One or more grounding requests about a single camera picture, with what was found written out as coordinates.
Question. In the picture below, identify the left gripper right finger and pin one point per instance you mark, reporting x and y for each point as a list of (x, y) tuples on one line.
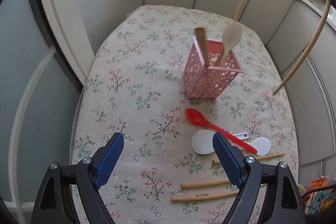
[(282, 202)]

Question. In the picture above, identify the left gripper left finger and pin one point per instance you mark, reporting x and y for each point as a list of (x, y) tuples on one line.
[(54, 203)]

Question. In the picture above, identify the wooden chopstick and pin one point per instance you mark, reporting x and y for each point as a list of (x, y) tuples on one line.
[(216, 161), (307, 49), (239, 11), (204, 184), (205, 197)]

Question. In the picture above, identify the white rice paddle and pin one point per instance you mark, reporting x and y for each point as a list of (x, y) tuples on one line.
[(202, 142)]

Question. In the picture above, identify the red plastic spoon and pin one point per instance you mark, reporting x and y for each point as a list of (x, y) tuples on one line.
[(196, 118)]

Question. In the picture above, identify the snack packages in basket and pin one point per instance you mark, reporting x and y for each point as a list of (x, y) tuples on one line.
[(319, 198)]

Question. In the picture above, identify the pink perforated utensil holder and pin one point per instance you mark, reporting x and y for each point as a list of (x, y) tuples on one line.
[(208, 82)]

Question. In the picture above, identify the floral tablecloth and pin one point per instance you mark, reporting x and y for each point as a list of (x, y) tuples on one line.
[(135, 87)]

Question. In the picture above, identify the white lower cabinets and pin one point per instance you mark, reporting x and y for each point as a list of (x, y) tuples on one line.
[(285, 27)]

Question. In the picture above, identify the wide wooden spatula handle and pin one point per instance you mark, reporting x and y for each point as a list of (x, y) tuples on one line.
[(203, 44)]

